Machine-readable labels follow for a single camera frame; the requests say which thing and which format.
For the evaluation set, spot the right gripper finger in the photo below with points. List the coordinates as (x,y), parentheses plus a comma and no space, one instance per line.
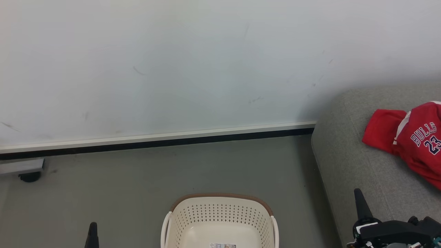
(361,206)

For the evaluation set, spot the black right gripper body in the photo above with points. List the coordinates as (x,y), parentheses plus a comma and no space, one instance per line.
(389,234)

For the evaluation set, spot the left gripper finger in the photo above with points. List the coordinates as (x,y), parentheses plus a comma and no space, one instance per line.
(92,237)

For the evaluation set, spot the red Bulls basketball jersey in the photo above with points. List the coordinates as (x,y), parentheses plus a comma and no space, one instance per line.
(417,141)

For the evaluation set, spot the cream perforated laundry basket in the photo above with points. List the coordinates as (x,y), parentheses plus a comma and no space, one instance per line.
(220,220)

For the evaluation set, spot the grey fabric sofa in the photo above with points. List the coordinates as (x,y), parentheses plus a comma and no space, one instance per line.
(351,162)

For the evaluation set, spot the grey cart base with caster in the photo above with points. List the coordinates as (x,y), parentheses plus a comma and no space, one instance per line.
(24,168)

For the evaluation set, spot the white and black baseboard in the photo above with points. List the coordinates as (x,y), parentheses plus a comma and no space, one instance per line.
(155,141)

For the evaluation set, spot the printed label sticker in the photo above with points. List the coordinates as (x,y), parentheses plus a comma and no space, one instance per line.
(222,245)

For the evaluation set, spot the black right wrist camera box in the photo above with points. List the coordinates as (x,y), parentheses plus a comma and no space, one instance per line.
(434,227)

